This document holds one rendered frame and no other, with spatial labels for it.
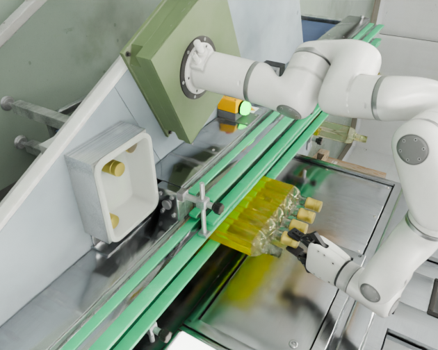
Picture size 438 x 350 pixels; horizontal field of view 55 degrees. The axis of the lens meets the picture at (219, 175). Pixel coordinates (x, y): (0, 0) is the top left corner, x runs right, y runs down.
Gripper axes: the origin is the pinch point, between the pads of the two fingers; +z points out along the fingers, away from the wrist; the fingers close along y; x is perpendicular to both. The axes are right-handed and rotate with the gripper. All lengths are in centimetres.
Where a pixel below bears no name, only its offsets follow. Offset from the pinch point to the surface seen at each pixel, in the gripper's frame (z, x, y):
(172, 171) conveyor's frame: 30.2, 16.5, 15.7
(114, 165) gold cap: 26, 35, 28
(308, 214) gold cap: 3.6, -10.1, 1.5
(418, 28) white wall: 207, -548, -98
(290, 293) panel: -4.3, 5.6, -12.6
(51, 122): 85, 26, 13
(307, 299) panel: -8.8, 3.9, -12.5
